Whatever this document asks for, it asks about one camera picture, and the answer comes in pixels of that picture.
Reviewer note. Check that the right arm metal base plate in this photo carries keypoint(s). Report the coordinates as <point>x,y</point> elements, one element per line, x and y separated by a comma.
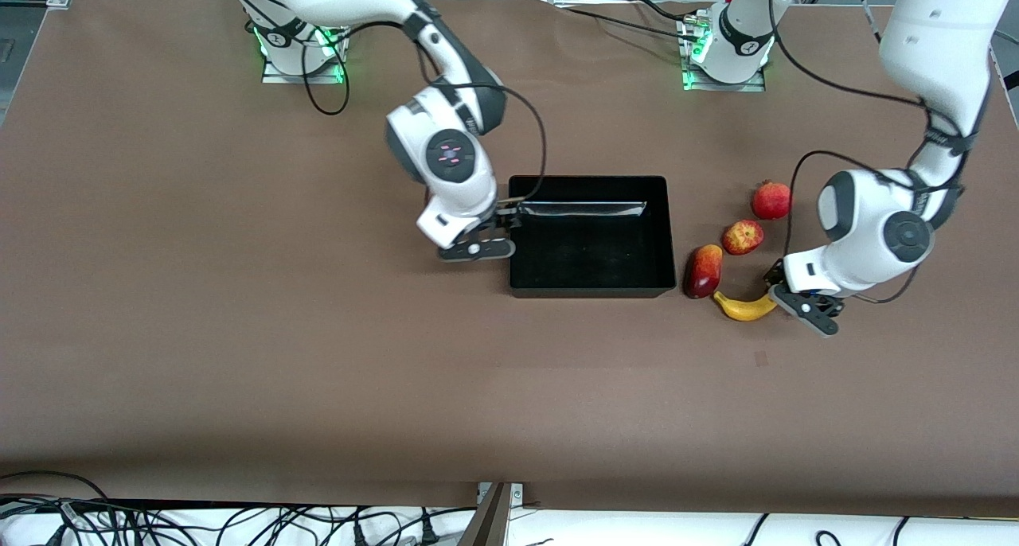
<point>275,77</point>

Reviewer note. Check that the red pomegranate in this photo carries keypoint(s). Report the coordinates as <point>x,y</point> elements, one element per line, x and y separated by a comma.
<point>771,200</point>

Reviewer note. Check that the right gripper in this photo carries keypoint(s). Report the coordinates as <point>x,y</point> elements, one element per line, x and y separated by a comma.
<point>505,219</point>

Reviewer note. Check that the dark metal profile beam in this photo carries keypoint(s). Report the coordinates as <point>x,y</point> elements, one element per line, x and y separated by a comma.
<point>487,522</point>

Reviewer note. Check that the black rectangular plastic box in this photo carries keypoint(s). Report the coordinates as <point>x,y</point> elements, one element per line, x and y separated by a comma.
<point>589,287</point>

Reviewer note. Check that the red yellow mango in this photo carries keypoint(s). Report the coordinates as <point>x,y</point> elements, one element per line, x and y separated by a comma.
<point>703,273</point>

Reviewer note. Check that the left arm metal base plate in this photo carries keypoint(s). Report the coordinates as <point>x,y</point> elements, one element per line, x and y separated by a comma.
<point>752,86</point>

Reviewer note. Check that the yellow banana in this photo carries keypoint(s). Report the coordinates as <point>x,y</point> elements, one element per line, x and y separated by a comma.
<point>744,310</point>

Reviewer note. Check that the brown table cover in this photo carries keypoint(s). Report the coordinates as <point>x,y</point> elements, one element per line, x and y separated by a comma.
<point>318,371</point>

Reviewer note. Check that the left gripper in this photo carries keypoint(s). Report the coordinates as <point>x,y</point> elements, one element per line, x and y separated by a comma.
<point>774,279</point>

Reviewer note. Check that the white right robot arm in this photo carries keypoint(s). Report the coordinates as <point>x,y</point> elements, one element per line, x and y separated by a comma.
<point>450,156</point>

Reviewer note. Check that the small metal edge bracket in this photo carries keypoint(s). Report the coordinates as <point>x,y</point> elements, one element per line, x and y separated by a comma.
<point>517,493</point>

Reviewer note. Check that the red yellow apple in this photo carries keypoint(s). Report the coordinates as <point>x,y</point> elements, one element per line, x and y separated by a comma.
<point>743,237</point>

